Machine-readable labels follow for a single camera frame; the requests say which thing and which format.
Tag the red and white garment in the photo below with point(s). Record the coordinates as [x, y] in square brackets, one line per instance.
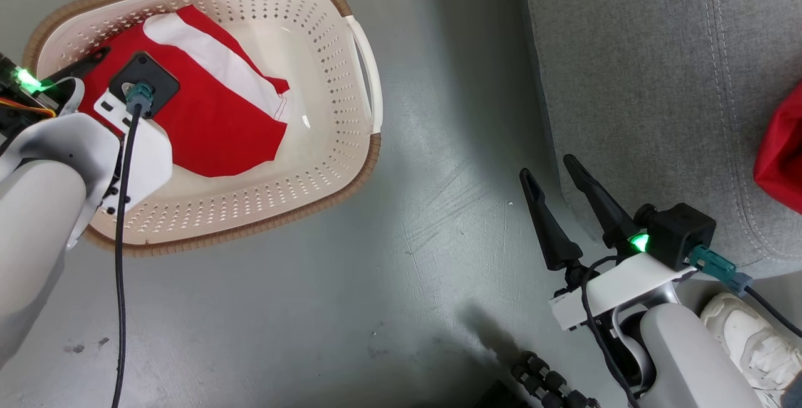
[219, 132]

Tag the cream perforated laundry basket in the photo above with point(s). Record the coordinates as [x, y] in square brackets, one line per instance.
[313, 163]

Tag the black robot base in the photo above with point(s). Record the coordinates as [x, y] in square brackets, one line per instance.
[501, 398]

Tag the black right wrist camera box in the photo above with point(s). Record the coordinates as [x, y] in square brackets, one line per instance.
[680, 232]

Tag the white sneaker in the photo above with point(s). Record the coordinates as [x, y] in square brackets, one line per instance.
[752, 345]

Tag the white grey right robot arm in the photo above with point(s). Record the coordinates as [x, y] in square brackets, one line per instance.
[689, 358]

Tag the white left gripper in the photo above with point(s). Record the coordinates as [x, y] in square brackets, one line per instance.
[150, 157]

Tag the plain red garment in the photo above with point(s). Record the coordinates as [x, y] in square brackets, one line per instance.
[783, 157]

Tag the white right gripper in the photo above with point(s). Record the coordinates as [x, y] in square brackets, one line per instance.
[620, 286]

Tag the grey fabric sofa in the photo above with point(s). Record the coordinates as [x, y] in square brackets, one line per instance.
[645, 82]

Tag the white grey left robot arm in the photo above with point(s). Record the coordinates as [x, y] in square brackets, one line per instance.
[37, 220]

